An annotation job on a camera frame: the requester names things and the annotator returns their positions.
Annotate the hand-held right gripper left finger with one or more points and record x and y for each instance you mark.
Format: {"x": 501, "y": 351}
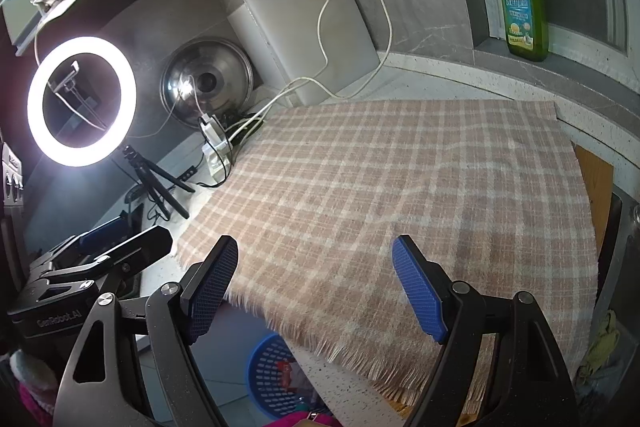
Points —
{"x": 212, "y": 292}

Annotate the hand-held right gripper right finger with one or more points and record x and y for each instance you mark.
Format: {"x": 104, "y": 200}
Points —
{"x": 420, "y": 292}

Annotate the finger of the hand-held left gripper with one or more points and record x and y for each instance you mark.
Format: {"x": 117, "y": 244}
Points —
{"x": 145, "y": 244}
{"x": 102, "y": 232}

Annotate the blue plastic basket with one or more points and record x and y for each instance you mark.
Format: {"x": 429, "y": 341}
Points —
{"x": 260, "y": 372}

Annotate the red white snack bag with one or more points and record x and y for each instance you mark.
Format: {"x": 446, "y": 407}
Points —
{"x": 286, "y": 372}

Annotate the person's left forearm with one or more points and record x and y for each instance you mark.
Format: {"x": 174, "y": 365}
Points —
{"x": 30, "y": 372}

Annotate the black tripod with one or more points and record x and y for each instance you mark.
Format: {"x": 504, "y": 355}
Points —
{"x": 150, "y": 187}

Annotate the silver knob panel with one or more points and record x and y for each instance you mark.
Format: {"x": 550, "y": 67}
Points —
{"x": 11, "y": 182}

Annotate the white power strip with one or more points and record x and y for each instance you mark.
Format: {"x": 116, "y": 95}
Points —
{"x": 217, "y": 164}

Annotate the plaid fringed cloth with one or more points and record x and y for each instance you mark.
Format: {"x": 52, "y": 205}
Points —
{"x": 375, "y": 187}

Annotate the white charger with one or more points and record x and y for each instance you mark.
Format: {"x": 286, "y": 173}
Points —
{"x": 212, "y": 132}

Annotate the phone holder clamp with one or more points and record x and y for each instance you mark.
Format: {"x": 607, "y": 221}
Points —
{"x": 65, "y": 79}

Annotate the yellow green cloth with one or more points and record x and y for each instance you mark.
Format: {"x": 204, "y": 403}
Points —
{"x": 602, "y": 342}

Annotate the steel pot lid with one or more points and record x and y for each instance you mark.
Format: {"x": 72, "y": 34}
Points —
{"x": 225, "y": 62}

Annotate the grey cutting board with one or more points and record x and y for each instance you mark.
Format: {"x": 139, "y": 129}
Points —
{"x": 290, "y": 27}

